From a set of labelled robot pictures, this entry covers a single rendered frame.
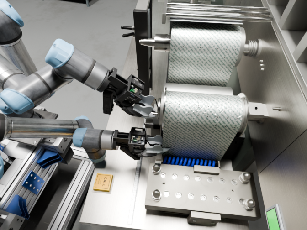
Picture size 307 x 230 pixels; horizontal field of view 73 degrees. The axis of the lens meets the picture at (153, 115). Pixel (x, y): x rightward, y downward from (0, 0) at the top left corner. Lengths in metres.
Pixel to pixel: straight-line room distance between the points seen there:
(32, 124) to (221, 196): 0.72
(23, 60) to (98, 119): 1.34
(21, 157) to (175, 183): 0.91
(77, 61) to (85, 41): 2.82
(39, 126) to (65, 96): 1.78
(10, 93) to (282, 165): 0.73
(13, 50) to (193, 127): 0.78
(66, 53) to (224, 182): 0.69
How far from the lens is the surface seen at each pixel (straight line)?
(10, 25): 0.99
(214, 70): 0.82
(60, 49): 0.59
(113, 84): 0.61
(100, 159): 0.92
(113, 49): 3.15
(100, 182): 0.96
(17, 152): 1.43
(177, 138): 0.74
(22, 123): 0.85
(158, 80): 1.31
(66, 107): 2.51
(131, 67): 1.41
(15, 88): 0.66
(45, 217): 1.79
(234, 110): 0.68
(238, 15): 0.85
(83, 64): 0.59
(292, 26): 0.79
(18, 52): 1.07
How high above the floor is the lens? 1.80
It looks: 53 degrees down
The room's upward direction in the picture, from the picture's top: straight up
